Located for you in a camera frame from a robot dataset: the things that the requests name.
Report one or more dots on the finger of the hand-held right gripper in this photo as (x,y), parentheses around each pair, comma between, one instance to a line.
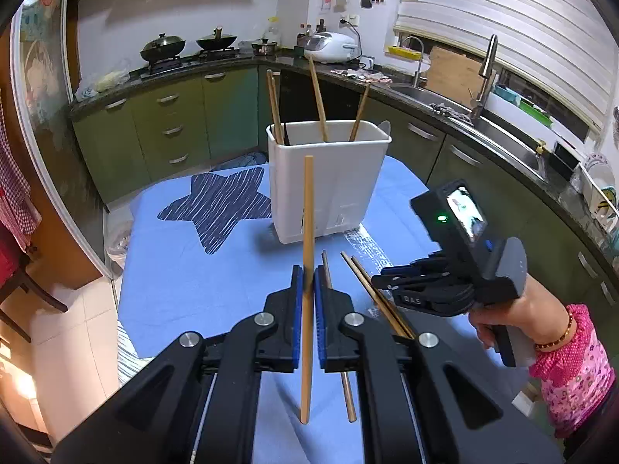
(387,283)
(411,267)

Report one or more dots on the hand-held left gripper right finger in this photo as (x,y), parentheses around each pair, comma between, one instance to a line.
(319,328)

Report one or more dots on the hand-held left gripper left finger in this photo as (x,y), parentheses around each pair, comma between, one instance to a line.
(299,299)

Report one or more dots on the chopstick pair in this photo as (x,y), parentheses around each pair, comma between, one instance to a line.
(367,286)

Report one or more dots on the wooden chopstick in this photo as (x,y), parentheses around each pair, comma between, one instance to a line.
(349,401)
(279,111)
(318,101)
(363,270)
(360,112)
(307,212)
(273,106)

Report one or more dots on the white plastic utensil holder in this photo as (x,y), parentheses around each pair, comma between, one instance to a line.
(329,188)

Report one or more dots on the clear plastic spoon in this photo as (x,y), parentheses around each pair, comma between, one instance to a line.
(384,127)

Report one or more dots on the person's right forearm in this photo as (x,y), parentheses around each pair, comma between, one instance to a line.
(575,382)

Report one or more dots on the person's right hand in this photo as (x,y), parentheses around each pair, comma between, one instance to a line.
(527,314)

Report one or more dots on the blue star-print tablecloth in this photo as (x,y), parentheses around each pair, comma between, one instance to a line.
(193,280)

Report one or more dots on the long green base cabinet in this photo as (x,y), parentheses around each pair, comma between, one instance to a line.
(420,147)

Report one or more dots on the steel double sink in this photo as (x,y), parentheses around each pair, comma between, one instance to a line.
(498,138)

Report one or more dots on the patterned white plate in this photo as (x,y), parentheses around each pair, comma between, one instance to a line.
(599,183)

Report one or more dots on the grey rag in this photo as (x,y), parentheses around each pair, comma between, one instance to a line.
(449,111)

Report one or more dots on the green plastic container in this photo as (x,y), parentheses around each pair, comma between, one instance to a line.
(534,111)

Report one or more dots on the teal plastic container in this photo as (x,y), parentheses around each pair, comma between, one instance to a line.
(505,92)

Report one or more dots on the white bin with bag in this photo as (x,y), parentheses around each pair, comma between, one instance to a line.
(118,249)

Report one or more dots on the tall steel faucet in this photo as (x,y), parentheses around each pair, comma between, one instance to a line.
(485,82)

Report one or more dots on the patterned dishcloth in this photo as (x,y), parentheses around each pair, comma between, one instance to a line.
(362,76)

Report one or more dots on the wooden cutting board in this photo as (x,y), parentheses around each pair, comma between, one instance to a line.
(452,72)

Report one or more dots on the small steel faucet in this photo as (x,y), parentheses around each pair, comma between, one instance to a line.
(419,65)

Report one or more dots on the green base cabinet with drawers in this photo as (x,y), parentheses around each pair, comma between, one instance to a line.
(227,106)

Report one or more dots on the white enamel mug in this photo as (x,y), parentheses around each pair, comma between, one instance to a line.
(368,63)

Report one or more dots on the yellow tray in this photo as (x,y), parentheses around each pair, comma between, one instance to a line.
(404,51)

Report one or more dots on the white rice cooker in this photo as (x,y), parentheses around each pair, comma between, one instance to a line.
(331,46)

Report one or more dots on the dark granite countertop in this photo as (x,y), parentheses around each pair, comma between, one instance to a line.
(290,61)

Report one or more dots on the white window blind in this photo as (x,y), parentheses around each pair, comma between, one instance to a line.
(508,24)

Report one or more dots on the small steel pot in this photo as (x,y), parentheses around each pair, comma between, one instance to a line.
(265,48)

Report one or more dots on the dark sauce bottle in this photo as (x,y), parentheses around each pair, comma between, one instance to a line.
(320,26)

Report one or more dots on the black gas stove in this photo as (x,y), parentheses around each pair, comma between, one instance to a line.
(188,62)

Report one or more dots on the cooking oil bottle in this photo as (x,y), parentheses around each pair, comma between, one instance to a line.
(273,29)

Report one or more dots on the black wok with lid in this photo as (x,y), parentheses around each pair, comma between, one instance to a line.
(163,47)

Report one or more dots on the wooden chair red cushion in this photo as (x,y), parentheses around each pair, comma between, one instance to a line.
(14,261)

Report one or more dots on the clear plastic bag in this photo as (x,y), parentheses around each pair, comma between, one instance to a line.
(104,81)

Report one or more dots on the red checked apron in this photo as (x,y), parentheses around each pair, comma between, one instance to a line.
(14,183)

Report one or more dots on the printed glass sliding door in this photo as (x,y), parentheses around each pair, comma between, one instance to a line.
(48,96)

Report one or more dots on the white wall socket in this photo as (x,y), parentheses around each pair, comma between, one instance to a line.
(350,22)

